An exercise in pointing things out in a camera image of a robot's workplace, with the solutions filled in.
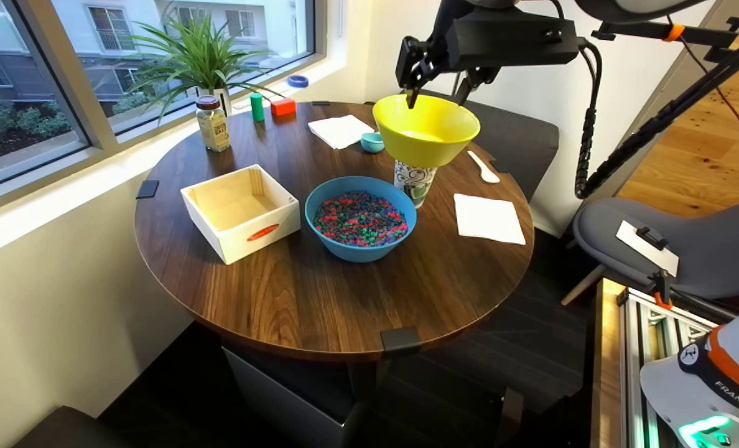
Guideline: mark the white plastic spoon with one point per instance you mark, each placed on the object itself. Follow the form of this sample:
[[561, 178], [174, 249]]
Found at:
[[484, 169]]

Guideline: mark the grey chair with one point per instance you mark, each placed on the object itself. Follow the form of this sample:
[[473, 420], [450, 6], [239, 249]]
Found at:
[[645, 246]]

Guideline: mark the black table clamp pad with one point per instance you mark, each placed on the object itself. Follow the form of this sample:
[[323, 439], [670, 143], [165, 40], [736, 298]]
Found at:
[[147, 189]]

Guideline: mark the white wooden box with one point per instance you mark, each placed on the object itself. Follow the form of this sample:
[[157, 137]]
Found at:
[[241, 211]]

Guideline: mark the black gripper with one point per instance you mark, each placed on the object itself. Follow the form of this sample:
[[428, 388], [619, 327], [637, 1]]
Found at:
[[422, 60]]

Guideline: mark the red block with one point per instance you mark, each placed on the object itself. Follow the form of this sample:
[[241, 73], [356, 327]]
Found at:
[[283, 109]]

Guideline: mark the teal measuring scoop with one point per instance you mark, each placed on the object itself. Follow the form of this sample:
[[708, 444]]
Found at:
[[370, 143]]

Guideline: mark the blue bowl of colourful beads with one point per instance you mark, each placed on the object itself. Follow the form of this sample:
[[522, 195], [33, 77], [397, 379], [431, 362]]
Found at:
[[358, 218]]

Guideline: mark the potted green plant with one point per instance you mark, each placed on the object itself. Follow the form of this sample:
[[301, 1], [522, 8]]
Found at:
[[191, 58]]

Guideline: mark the folded white napkin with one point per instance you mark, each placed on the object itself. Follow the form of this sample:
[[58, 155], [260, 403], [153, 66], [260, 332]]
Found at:
[[339, 132]]

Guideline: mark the glass jar with dark lid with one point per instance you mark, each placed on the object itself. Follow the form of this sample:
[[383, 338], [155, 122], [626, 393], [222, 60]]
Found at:
[[212, 122]]

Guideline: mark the patterned paper cup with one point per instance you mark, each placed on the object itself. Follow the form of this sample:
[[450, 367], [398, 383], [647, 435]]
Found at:
[[414, 180]]

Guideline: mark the blue round lid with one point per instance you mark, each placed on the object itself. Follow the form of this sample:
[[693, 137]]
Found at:
[[300, 79]]

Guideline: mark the green block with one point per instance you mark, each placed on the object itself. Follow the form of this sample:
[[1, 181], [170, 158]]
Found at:
[[256, 107]]

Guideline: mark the white paper sheet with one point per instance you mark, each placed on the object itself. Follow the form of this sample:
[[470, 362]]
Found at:
[[486, 218]]

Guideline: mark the yellow plastic bowl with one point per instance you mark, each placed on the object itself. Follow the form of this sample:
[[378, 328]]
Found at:
[[428, 132]]

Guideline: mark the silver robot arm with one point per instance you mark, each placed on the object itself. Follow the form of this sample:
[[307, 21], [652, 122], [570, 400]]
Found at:
[[484, 35]]

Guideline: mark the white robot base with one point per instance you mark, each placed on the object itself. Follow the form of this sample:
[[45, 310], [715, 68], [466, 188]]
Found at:
[[698, 388]]

